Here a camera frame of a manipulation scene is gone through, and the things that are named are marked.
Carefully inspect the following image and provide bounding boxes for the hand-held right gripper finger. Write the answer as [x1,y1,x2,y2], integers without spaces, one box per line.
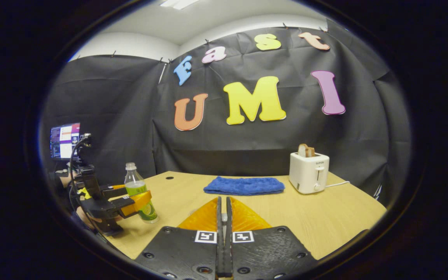
[135,196,225,280]
[225,196,319,280]

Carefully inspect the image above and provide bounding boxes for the clear water bottle green label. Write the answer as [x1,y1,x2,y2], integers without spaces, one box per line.
[124,163,158,224]

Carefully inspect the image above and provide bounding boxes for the computer monitor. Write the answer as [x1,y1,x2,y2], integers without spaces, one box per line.
[50,123,81,161]

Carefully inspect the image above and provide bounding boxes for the blue towel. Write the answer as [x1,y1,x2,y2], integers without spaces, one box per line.
[203,176,285,196]

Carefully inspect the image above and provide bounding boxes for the black backdrop cloth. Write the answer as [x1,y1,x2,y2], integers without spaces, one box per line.
[39,17,411,203]

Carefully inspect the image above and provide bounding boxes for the white toaster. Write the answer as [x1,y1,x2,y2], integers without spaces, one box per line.
[289,152,330,194]

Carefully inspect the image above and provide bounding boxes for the bread slice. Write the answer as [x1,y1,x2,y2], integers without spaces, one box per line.
[298,143,315,158]

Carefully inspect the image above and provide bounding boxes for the ceiling light panel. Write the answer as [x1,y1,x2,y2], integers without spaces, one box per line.
[160,0,201,10]

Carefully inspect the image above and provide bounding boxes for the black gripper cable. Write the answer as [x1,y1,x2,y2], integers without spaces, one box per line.
[68,133,92,203]

